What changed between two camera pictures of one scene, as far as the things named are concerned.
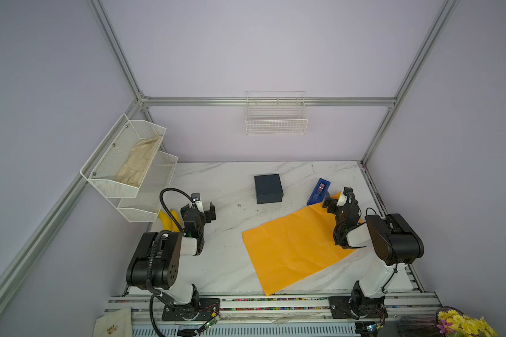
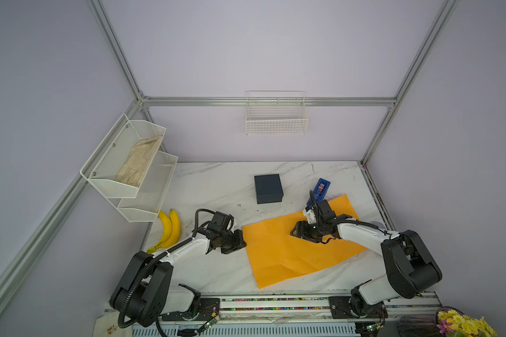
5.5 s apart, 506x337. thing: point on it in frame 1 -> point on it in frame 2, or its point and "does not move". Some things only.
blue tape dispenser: [319, 192] does not move
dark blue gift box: [268, 188] does not move
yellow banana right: [178, 220] does not move
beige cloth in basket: [133, 168] does not move
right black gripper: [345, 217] -> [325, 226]
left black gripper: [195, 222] -> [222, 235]
